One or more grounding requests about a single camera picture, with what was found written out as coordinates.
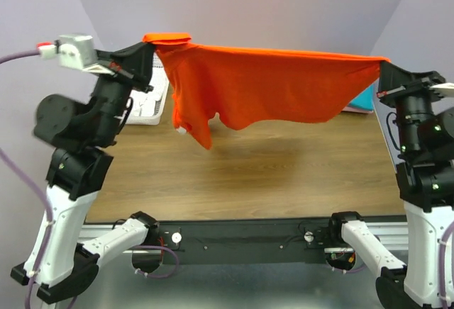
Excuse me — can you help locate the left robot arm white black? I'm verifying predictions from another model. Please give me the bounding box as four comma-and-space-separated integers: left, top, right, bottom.
11, 36, 160, 308

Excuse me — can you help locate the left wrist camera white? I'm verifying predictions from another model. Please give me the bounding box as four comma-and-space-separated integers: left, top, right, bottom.
36, 33, 114, 75

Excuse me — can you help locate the orange t shirt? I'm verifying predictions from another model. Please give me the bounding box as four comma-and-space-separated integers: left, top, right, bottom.
143, 33, 386, 149

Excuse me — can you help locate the teal folded t shirt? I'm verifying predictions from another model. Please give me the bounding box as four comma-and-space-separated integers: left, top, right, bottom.
347, 84, 374, 110

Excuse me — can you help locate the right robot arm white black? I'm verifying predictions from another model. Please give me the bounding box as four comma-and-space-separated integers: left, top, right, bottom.
326, 62, 453, 308

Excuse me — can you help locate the pink folded t shirt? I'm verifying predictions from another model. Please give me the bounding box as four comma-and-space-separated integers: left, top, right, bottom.
342, 106, 374, 114

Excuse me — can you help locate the white plastic laundry basket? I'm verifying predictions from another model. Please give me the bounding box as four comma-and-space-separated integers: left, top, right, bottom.
126, 54, 170, 125

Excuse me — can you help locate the white crumpled t shirt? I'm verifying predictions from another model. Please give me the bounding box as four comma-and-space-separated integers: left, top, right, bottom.
132, 65, 169, 118

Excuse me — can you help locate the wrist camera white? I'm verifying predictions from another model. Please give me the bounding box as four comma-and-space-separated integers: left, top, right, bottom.
430, 82, 454, 98
36, 33, 114, 75

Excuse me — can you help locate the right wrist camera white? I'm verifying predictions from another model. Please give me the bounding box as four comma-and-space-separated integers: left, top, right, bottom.
430, 82, 454, 98

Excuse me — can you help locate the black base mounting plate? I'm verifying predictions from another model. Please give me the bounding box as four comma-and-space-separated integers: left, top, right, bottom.
116, 216, 373, 266

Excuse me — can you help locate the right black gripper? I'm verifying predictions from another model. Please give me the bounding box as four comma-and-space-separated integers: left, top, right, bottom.
377, 59, 450, 155

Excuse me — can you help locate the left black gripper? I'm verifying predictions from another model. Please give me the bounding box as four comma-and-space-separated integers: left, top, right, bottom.
83, 38, 156, 145

